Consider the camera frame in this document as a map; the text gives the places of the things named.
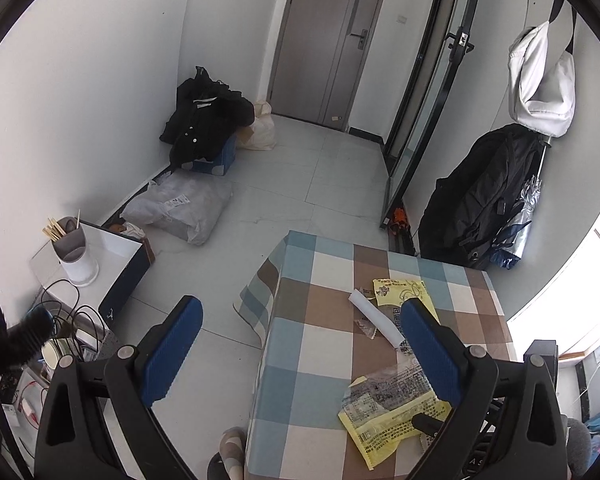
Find yellow bag with dense print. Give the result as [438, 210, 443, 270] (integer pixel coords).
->
[337, 362, 453, 461]

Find silver folded umbrella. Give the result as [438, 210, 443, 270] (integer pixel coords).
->
[490, 135, 553, 270]

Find orange and black tool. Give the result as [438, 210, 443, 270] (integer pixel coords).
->
[387, 205, 412, 237]

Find white electronic device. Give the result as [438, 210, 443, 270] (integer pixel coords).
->
[0, 367, 48, 428]

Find grey entrance door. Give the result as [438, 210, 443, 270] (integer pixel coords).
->
[269, 0, 392, 133]

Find beige tote bag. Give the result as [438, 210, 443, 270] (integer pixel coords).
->
[237, 101, 277, 152]

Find white utensil holder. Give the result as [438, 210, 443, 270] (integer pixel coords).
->
[51, 216, 100, 287]

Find yellow bag with line drawing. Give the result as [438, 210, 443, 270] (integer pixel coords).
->
[357, 277, 441, 356]

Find black furry microphone cover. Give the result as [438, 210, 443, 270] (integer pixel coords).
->
[0, 280, 55, 376]

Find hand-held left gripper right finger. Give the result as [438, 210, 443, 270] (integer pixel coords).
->
[399, 297, 570, 480]

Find black cables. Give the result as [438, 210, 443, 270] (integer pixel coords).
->
[40, 280, 113, 361]

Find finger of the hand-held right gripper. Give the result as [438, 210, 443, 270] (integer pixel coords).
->
[411, 411, 452, 436]

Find white and navy open box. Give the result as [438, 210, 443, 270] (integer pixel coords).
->
[77, 222, 151, 321]

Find white cup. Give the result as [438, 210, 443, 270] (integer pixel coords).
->
[41, 337, 76, 368]

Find checkered tablecloth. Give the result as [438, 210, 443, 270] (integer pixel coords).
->
[232, 230, 518, 480]

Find black jacket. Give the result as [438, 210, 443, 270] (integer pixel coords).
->
[159, 66, 256, 171]

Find beige striped slipper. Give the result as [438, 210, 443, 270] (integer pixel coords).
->
[219, 426, 247, 480]

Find black framed glass door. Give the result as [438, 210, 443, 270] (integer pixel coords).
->
[380, 0, 486, 231]

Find grey plastic parcel bag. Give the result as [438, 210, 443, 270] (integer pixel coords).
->
[121, 170, 233, 247]

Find black backpack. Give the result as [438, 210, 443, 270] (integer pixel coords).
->
[417, 122, 548, 268]

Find white hanging bag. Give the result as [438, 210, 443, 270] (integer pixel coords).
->
[507, 0, 578, 138]

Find grey furry object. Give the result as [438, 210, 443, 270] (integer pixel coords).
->
[564, 419, 593, 480]

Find blue box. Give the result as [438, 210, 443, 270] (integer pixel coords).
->
[192, 132, 238, 176]

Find bundle of wooden chopsticks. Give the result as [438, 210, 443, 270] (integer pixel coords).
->
[42, 208, 83, 243]

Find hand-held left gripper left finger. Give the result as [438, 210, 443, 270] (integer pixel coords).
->
[34, 295, 204, 480]

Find white long wrapper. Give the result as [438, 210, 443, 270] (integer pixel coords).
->
[348, 288, 406, 348]

